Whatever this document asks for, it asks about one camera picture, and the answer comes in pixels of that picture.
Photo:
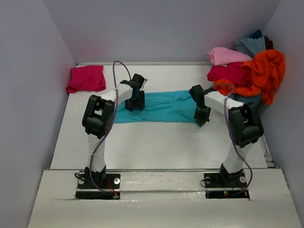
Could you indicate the folded magenta t-shirt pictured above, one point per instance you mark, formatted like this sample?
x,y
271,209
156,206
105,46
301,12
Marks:
x,y
86,78

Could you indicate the dark blue t-shirt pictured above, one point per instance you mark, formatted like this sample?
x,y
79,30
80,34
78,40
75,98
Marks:
x,y
256,35

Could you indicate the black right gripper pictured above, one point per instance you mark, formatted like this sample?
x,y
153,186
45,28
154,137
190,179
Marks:
x,y
202,120

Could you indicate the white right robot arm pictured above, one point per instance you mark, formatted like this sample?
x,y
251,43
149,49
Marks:
x,y
244,128

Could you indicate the orange t-shirt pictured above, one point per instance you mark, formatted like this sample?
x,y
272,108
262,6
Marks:
x,y
263,76

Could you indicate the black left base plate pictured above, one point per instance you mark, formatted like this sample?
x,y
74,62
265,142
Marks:
x,y
109,189

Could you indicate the magenta t-shirt in pile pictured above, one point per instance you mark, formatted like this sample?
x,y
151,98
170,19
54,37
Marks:
x,y
230,72

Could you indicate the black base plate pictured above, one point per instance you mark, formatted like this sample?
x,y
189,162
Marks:
x,y
215,188
109,189

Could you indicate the maroon t-shirt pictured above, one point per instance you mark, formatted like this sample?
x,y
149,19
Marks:
x,y
268,43

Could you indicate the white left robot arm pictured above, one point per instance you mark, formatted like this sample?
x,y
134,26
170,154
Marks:
x,y
99,117

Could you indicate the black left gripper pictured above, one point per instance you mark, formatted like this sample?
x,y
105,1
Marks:
x,y
139,104

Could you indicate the grey-blue t-shirt at back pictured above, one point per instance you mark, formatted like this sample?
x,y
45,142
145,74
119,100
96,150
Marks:
x,y
250,46

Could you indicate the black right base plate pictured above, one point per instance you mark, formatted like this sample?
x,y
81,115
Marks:
x,y
215,188

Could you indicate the slate blue t-shirt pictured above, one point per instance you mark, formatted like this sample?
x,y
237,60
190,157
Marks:
x,y
252,99

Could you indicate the pink t-shirt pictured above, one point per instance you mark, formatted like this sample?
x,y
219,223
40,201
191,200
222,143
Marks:
x,y
220,56

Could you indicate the turquoise t-shirt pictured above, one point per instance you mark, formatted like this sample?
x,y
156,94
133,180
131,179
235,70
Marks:
x,y
164,107

